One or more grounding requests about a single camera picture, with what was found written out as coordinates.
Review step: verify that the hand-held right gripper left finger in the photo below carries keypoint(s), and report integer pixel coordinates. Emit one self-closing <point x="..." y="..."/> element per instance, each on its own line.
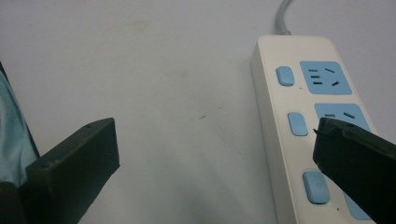
<point x="71" y="165"/>

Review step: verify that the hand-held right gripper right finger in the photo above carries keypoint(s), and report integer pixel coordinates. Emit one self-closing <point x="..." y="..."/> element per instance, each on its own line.
<point x="358" y="158"/>

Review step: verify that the white power strip blue sockets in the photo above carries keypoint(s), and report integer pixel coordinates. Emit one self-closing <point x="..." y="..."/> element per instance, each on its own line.
<point x="289" y="130"/>

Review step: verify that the light blue cloth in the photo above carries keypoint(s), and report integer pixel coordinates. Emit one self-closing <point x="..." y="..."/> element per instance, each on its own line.
<point x="14" y="137"/>

